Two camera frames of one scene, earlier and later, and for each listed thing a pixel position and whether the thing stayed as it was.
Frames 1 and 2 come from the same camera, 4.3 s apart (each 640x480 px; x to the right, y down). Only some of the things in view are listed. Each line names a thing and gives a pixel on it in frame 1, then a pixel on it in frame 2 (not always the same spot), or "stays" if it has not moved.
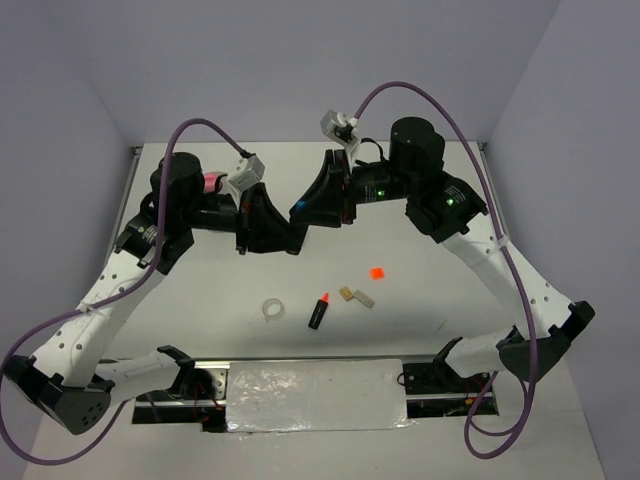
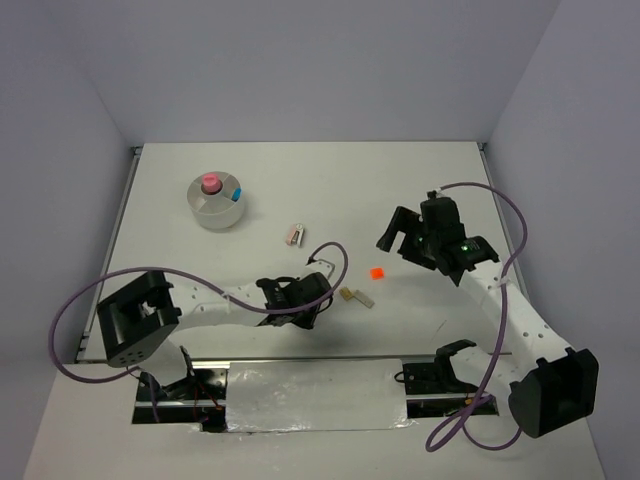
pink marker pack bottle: (210, 181) stays
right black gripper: (327, 200) → (403, 220)
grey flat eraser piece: (363, 298) stays
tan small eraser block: (346, 293) stays
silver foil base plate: (317, 395) stays
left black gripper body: (244, 219) → (306, 317)
